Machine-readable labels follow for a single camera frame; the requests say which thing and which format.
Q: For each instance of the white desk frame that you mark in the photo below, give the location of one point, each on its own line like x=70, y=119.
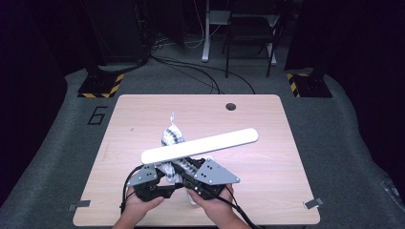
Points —
x=206, y=38

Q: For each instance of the black chair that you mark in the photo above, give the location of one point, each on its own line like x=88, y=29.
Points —
x=251, y=27

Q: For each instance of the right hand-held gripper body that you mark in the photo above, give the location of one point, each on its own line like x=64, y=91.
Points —
x=213, y=176

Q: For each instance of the person's left hand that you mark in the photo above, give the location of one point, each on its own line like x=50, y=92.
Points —
x=137, y=208

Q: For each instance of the person's right hand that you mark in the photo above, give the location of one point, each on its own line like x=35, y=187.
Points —
x=216, y=208

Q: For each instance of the dark curtain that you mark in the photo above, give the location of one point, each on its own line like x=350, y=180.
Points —
x=25, y=63
x=366, y=47

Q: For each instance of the dark cabinet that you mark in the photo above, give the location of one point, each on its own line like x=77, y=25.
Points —
x=117, y=28

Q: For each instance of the grey tape piece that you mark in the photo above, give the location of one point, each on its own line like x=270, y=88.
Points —
x=313, y=203
x=79, y=204

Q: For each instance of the white cloth with dark pattern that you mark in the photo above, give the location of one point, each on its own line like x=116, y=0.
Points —
x=172, y=136

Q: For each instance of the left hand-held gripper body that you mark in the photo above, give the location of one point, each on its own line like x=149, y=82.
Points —
x=144, y=179

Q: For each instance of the white desk lamp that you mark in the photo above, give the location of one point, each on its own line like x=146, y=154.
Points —
x=200, y=145

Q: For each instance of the black stand with striped base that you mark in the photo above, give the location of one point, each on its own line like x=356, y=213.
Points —
x=100, y=86
x=310, y=86

